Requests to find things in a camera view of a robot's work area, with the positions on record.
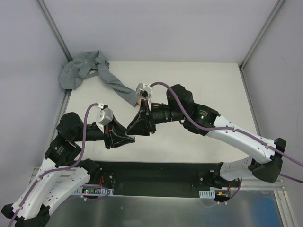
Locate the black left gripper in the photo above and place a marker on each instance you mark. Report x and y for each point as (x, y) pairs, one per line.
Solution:
(108, 136)

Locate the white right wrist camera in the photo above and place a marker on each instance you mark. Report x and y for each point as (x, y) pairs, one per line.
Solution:
(145, 91)

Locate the white cable duct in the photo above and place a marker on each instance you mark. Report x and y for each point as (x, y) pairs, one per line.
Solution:
(91, 191)
(210, 194)

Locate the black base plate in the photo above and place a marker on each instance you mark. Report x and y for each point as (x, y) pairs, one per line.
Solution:
(183, 180)

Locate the white cable duct left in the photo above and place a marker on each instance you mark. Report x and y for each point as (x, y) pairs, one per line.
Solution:
(91, 191)

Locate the aluminium frame post right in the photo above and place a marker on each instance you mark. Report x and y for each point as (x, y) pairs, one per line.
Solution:
(262, 32)

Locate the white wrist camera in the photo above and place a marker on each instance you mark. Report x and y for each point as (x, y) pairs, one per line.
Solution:
(104, 116)
(145, 91)

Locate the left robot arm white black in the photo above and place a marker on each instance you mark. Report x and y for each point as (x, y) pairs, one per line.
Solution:
(63, 170)

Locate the aluminium frame post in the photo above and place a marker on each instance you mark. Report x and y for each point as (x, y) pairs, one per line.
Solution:
(54, 29)
(262, 32)

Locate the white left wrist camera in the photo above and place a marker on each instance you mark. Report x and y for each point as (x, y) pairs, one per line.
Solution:
(104, 116)

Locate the white cable duct right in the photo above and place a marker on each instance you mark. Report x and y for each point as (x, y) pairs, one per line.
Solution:
(210, 194)

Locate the mannequin hand with pink nails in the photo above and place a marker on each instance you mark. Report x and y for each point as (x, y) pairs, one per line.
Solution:
(139, 101)

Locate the aluminium frame post left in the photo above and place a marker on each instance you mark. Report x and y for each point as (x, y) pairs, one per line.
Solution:
(54, 29)

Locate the grey shirt with sleeve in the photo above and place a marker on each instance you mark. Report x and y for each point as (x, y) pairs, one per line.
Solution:
(94, 64)

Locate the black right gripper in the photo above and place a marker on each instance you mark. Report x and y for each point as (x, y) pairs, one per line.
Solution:
(150, 119)

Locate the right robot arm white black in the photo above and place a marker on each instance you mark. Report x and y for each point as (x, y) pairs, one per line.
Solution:
(264, 156)

